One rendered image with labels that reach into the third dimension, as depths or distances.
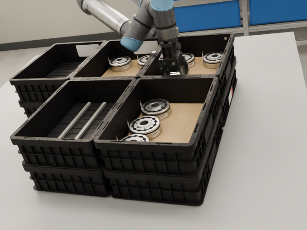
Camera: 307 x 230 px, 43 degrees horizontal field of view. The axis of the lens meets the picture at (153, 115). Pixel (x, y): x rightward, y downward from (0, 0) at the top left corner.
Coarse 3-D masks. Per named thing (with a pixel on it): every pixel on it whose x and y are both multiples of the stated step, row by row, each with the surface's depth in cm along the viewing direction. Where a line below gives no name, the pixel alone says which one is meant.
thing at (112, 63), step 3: (117, 57) 181; (126, 57) 180; (129, 57) 178; (111, 60) 179; (126, 60) 176; (129, 60) 176; (111, 63) 177; (114, 63) 176; (117, 63) 175; (120, 63) 175; (123, 63) 174; (126, 63) 174; (114, 66) 174
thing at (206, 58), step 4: (212, 52) 166; (216, 52) 166; (220, 52) 165; (204, 56) 164; (208, 56) 163; (204, 60) 161; (208, 60) 160; (212, 60) 160; (216, 60) 158; (220, 60) 158
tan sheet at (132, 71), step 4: (132, 60) 183; (136, 60) 182; (132, 64) 179; (136, 64) 178; (128, 68) 176; (132, 68) 175; (136, 68) 174; (108, 72) 176; (112, 72) 176; (116, 72) 175; (120, 72) 174; (124, 72) 173; (128, 72) 172; (132, 72) 172; (136, 72) 171; (104, 76) 173; (108, 76) 173; (112, 76) 172
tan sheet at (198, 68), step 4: (196, 60) 170; (200, 60) 169; (196, 64) 166; (200, 64) 166; (192, 68) 163; (196, 68) 163; (200, 68) 162; (204, 68) 161; (208, 68) 161; (216, 68) 159; (192, 72) 160; (196, 72) 160; (200, 72) 159; (204, 72) 158; (208, 72) 158; (212, 72) 157
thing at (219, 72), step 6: (180, 36) 171; (186, 36) 169; (192, 36) 168; (198, 36) 167; (204, 36) 167; (234, 36) 162; (228, 42) 154; (228, 48) 149; (156, 54) 158; (228, 54) 149; (150, 60) 154; (222, 60) 141; (150, 66) 150; (222, 66) 138; (144, 72) 145; (216, 72) 134; (222, 72) 138
